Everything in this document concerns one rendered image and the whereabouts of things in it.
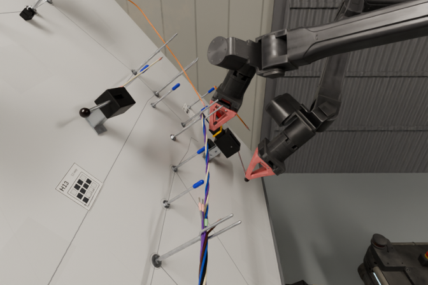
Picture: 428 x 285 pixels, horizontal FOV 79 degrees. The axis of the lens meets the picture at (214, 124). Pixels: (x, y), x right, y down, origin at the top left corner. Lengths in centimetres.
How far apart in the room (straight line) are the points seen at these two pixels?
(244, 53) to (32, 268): 45
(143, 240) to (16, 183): 18
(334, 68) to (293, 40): 26
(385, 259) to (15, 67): 165
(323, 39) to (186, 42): 147
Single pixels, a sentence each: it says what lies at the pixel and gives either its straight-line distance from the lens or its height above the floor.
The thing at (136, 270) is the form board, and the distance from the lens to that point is 39.
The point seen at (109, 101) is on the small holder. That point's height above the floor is 135.
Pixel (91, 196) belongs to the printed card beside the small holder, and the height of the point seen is 126.
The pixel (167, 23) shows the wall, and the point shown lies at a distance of 190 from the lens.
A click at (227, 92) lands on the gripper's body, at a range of 59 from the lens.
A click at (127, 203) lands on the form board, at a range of 42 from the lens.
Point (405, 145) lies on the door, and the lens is 271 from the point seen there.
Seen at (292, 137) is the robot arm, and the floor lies 118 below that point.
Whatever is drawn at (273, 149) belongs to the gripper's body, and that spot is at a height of 115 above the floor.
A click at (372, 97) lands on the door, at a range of 231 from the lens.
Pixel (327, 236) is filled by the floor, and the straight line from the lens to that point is 204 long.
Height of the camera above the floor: 150
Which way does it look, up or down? 29 degrees down
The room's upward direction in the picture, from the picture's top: straight up
